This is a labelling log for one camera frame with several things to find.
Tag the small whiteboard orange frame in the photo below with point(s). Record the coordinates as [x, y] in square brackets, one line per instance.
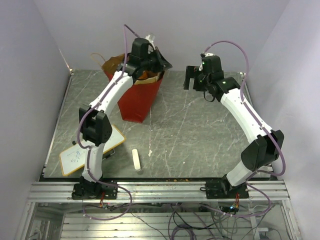
[73, 158]

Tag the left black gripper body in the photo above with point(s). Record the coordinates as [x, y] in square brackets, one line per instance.
[153, 63]

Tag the aluminium extrusion frame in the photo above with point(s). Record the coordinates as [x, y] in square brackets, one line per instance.
[161, 192]

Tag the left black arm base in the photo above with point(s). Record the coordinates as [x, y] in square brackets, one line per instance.
[93, 191]

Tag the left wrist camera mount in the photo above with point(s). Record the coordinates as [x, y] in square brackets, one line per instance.
[151, 37]

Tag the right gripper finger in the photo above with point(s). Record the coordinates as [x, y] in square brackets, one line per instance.
[192, 70]
[188, 82]

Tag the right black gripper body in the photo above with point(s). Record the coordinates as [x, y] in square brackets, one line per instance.
[202, 81]

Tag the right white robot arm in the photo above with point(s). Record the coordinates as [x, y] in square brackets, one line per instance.
[264, 142]

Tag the white marker eraser stick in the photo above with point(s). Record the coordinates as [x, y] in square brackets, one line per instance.
[136, 160]

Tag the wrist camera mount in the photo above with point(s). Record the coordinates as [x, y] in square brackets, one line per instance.
[151, 37]
[202, 56]

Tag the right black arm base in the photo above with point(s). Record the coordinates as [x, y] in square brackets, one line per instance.
[221, 189]

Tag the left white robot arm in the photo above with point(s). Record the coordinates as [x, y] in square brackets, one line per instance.
[95, 128]

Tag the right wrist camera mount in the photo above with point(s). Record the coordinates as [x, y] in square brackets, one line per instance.
[202, 56]

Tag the red paper bag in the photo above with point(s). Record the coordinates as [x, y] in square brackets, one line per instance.
[136, 103]

